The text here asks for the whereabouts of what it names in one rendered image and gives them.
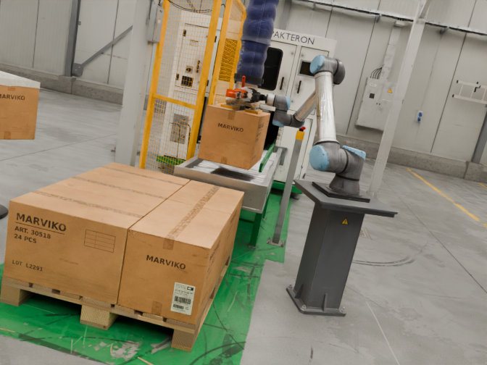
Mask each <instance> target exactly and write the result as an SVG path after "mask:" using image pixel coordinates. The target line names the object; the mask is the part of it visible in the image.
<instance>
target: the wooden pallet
mask: <svg viewBox="0 0 487 365"><path fill-rule="evenodd" d="M233 246H234V244H233ZM232 252H233V247H232V248H231V250H230V253H229V254H228V257H227V259H226V261H225V263H224V265H223V268H222V270H221V272H220V274H219V276H218V278H217V281H216V283H215V285H214V287H213V288H212V292H211V293H210V295H209V297H208V299H207V302H206V304H205V306H204V308H203V310H202V312H201V315H200V317H199V319H198V321H197V323H196V325H192V324H187V323H184V322H179V321H176V320H173V319H168V318H164V317H162V316H157V315H153V314H148V313H145V312H142V311H137V310H134V309H129V308H125V307H122V306H118V305H114V304H111V303H106V302H103V301H98V300H95V299H92V298H87V297H83V296H80V295H76V294H72V293H67V292H64V291H61V290H56V289H53V288H48V287H44V286H41V285H37V284H33V283H30V282H25V281H22V280H17V279H14V278H11V277H5V276H2V281H1V298H0V302H2V303H7V304H10V305H13V306H20V305H21V304H22V303H24V302H25V301H26V300H27V299H29V298H30V297H32V296H33V295H35V294H36V293H39V294H41V295H47V296H50V297H53V298H58V299H61V300H64V301H69V302H73V303H77V304H80V305H82V309H81V315H80V323H81V324H87V325H90V326H92V327H98V328H101V329H104V330H108V329H109V327H110V326H111V325H112V324H113V322H114V321H115V320H116V319H117V317H118V316H119V315H123V316H127V317H130V318H134V319H139V320H142V321H145V322H150V323H153V324H158V325H161V326H164V327H169V328H173V329H174V333H173V337H172V344H171V347H172V348H177V349H180V350H183V351H188V352H191V350H192V348H193V345H194V343H195V341H196V339H197V337H198V334H199V332H200V329H201V327H202V325H203V323H204V320H205V319H206V316H207V314H208V311H209V309H210V307H211V305H212V302H213V300H214V298H215V296H216V293H217V291H218V289H219V286H220V284H221V282H222V279H223V277H224V275H225V273H226V270H227V268H228V266H229V263H230V260H231V256H232Z"/></svg>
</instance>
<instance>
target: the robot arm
mask: <svg viewBox="0 0 487 365"><path fill-rule="evenodd" d="M310 72H311V73H314V76H315V90H314V91H313V93H312V94H311V95H310V96H309V98H308V99H307V100H306V101H305V102H304V103H303V104H302V105H301V106H300V108H299V109H298V110H297V111H296V112H295V113H294V114H287V111H288V110H289V109H290V105H291V98H290V97H287V96H280V95H276V94H274V93H269V94H267V95H266V96H265V94H261V93H260V92H257V91H256V90H255V89H253V88H240V89H242V90H245V91H248V93H251V92H253V93H252V97H251V99H250V98H240V99H239V100H241V101H245V102H247V103H255V102H259V101H265V104H267V105H268V106H273V107H275V113H274V117H273V119H272V123H273V124H274V125H277V126H279V127H285V126H289V127H295V128H301V127H303V126H304V123H305V119H306V118H307V117H308V116H309V115H310V113H311V112H312V111H313V110H314V109H315V108H316V116H317V142H316V143H315V145H314V146H313V147H312V150H310V152H309V163H310V165H311V167H312V168H313V169H315V170H318V171H321V172H332V173H335V177H334V178H333V179H332V181H331V182H330V185H329V188H331V189H333V190H335V191H338V192H341V193H346V194H350V195H359V179H360V176H361V174H362V168H363V165H364V162H365V156H366V153H365V152H364V151H360V150H358V149H355V148H351V147H348V146H343V147H342V149H341V148H340V143H339V142H338V141H337V140H336V124H335V110H334V96H333V88H334V87H335V86H336V85H340V84H341V83H342V82H343V80H344V78H345V74H346V70H345V67H344V65H343V63H342V62H341V61H340V60H338V59H334V58H330V57H327V56H324V55H317V56H316V57H315V58H314V59H313V60H312V63H311V65H310Z"/></svg>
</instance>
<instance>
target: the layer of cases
mask: <svg viewBox="0 0 487 365"><path fill-rule="evenodd" d="M243 199H244V192H242V191H239V190H233V189H230V188H224V187H220V186H216V185H210V184H207V183H204V182H198V181H195V180H189V179H186V178H182V177H176V176H172V175H166V174H163V173H160V172H154V171H150V170H147V169H141V168H137V167H132V166H128V165H125V164H119V163H115V162H112V163H110V164H107V165H104V166H102V167H99V168H96V169H93V170H91V171H88V172H85V173H83V174H80V175H77V176H74V177H71V178H69V179H66V180H63V181H61V182H57V183H55V184H53V185H49V186H47V187H45V188H41V189H39V190H35V191H33V192H31V193H27V194H25V195H23V196H19V197H17V198H13V199H11V200H9V215H8V223H7V239H6V248H5V257H4V273H3V276H5V277H11V278H14V279H17V280H22V281H25V282H30V283H33V284H37V285H41V286H44V287H48V288H53V289H56V290H61V291H64V292H67V293H72V294H76V295H80V296H83V297H87V298H92V299H95V300H98V301H103V302H106V303H111V304H114V305H118V306H122V307H125V308H129V309H134V310H137V311H142V312H145V313H148V314H153V315H157V316H162V317H164V318H168V319H173V320H176V321H179V322H184V323H187V324H192V325H196V323H197V321H198V319H199V317H200V315H201V312H202V310H203V308H204V306H205V304H206V302H207V299H208V297H209V295H210V293H211V292H212V288H213V287H214V285H215V283H216V281H217V278H218V276H219V274H220V272H221V270H222V268H223V265H224V263H225V261H226V259H227V257H228V254H229V253H230V250H231V248H232V247H233V244H234V241H235V237H236V230H237V226H238V221H239V217H240V213H241V206H242V203H243Z"/></svg>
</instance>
